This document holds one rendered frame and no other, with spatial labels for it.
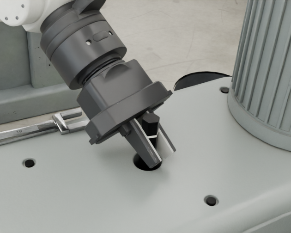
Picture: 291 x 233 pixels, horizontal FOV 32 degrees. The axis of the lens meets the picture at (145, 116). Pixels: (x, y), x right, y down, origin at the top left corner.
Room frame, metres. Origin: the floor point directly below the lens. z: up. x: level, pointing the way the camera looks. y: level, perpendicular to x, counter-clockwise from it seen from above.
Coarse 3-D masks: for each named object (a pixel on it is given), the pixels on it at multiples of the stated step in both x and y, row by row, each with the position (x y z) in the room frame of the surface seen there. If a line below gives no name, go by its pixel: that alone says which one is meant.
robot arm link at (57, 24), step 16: (0, 0) 0.56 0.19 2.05; (16, 0) 0.55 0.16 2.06; (32, 0) 0.54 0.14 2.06; (48, 0) 0.56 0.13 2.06; (64, 0) 0.57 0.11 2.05; (80, 0) 0.55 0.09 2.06; (96, 0) 0.55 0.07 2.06; (0, 16) 0.55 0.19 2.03; (16, 16) 0.54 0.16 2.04; (32, 16) 0.54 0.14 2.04; (48, 16) 0.55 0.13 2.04; (64, 16) 0.54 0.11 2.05; (80, 16) 0.55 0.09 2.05; (96, 16) 0.56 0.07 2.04; (48, 32) 0.53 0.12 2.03; (64, 32) 0.53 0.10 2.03; (48, 48) 0.53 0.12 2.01
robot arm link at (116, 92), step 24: (96, 24) 0.54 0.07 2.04; (72, 48) 0.52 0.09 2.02; (96, 48) 0.52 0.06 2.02; (120, 48) 0.53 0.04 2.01; (72, 72) 0.50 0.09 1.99; (96, 72) 0.51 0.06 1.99; (120, 72) 0.52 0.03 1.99; (144, 72) 0.53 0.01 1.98; (96, 96) 0.48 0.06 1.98; (120, 96) 0.49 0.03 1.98; (144, 96) 0.50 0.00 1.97; (168, 96) 0.52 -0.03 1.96; (96, 120) 0.45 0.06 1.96; (120, 120) 0.45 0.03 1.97
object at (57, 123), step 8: (64, 112) 0.55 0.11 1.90; (72, 112) 0.55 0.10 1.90; (80, 112) 0.55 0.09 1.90; (56, 120) 0.53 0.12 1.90; (16, 128) 0.51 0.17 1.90; (24, 128) 0.51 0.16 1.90; (32, 128) 0.51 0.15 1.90; (40, 128) 0.51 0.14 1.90; (48, 128) 0.51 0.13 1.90; (56, 128) 0.51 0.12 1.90; (64, 128) 0.51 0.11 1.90; (72, 128) 0.51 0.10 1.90; (80, 128) 0.52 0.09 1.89; (0, 136) 0.49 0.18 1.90; (8, 136) 0.49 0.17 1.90; (16, 136) 0.49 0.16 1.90; (24, 136) 0.49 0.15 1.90; (32, 136) 0.50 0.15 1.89; (0, 144) 0.48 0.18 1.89
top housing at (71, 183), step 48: (192, 96) 0.62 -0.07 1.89; (48, 144) 0.49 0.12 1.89; (96, 144) 0.49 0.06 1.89; (192, 144) 0.51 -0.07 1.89; (240, 144) 0.52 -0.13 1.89; (0, 192) 0.40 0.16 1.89; (48, 192) 0.40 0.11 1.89; (96, 192) 0.41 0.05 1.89; (144, 192) 0.42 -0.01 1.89; (192, 192) 0.42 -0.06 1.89; (240, 192) 0.43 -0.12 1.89; (288, 192) 0.44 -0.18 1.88
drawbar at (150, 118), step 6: (144, 114) 0.48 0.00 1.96; (150, 114) 0.48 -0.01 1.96; (144, 120) 0.47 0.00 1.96; (150, 120) 0.47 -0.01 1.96; (156, 120) 0.47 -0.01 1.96; (144, 126) 0.47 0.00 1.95; (150, 126) 0.46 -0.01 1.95; (156, 126) 0.46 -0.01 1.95; (150, 132) 0.46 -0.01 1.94; (156, 132) 0.46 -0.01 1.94; (150, 138) 0.46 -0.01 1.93; (156, 138) 0.47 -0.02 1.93; (156, 144) 0.47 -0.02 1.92; (156, 150) 0.47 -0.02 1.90; (144, 162) 0.46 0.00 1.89; (144, 168) 0.46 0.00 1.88; (150, 168) 0.46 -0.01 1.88
